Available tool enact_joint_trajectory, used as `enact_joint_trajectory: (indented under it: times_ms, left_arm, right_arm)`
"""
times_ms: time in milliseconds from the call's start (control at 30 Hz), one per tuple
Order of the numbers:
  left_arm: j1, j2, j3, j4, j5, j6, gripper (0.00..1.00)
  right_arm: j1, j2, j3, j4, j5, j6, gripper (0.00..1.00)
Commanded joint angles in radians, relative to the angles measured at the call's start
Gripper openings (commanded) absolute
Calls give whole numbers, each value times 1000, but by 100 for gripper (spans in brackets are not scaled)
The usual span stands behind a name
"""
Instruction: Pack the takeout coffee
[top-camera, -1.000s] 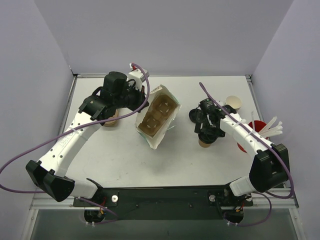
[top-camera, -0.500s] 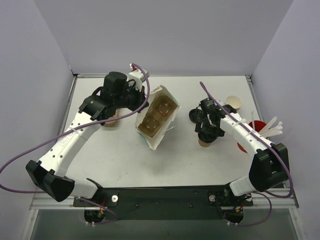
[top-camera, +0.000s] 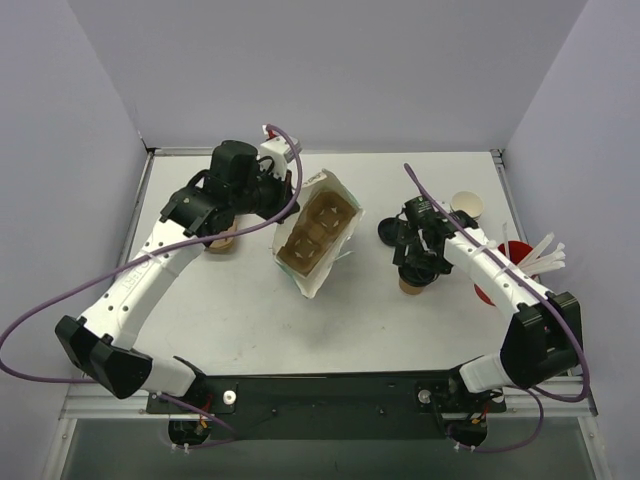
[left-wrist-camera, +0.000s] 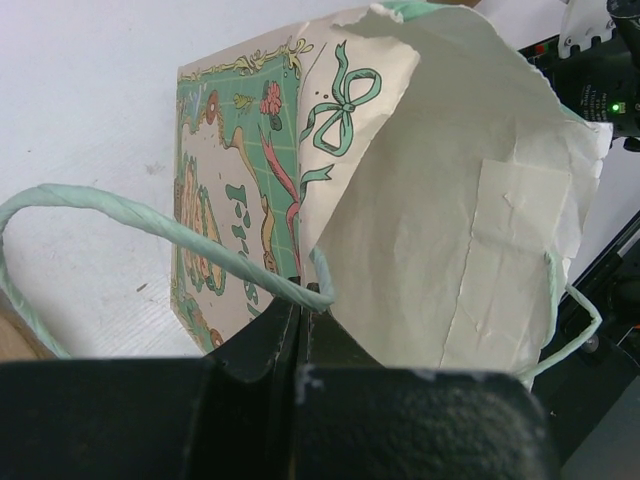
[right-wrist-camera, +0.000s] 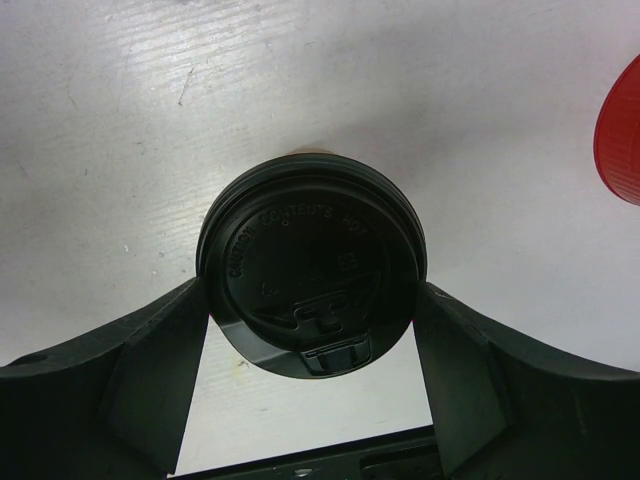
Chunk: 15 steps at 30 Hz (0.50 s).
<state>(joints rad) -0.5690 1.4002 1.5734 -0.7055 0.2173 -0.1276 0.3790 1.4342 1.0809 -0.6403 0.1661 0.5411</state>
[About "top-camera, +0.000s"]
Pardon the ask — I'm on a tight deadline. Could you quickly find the red cylindrical straw holder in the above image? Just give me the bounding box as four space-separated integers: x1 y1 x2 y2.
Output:
474 240 533 306

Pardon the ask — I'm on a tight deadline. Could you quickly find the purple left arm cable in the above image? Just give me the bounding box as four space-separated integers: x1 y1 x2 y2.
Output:
0 123 304 384

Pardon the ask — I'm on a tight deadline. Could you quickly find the aluminium front rail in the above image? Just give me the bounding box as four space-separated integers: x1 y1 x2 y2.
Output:
59 373 599 421

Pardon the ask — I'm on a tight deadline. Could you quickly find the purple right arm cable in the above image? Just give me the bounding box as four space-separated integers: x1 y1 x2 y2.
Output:
403 162 586 454

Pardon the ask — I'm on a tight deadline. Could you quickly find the white wrapped straws bundle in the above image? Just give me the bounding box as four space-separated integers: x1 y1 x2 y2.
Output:
518 232 566 277

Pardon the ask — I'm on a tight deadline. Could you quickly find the brown paper coffee cup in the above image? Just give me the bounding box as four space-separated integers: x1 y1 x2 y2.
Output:
399 278 425 296

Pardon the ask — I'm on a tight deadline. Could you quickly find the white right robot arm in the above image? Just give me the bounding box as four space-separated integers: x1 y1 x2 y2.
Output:
378 196 584 394

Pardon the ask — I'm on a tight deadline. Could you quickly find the stack of brown paper cups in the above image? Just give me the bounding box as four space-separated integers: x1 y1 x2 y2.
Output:
450 191 485 220

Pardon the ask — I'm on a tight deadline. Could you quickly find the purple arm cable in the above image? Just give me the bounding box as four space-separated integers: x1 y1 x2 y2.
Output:
403 162 586 454
0 123 304 384

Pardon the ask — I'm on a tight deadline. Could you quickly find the single brown pulp cup carrier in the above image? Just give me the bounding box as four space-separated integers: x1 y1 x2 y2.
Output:
276 190 357 277

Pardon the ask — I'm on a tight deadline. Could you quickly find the green paper takeout bag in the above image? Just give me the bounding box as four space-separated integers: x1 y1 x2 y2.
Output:
272 169 364 299

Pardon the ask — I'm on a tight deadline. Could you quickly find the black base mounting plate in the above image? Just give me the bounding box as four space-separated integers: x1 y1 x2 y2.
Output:
146 370 506 440

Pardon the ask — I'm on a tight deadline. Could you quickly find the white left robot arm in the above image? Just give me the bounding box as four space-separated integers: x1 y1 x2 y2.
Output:
55 126 301 412

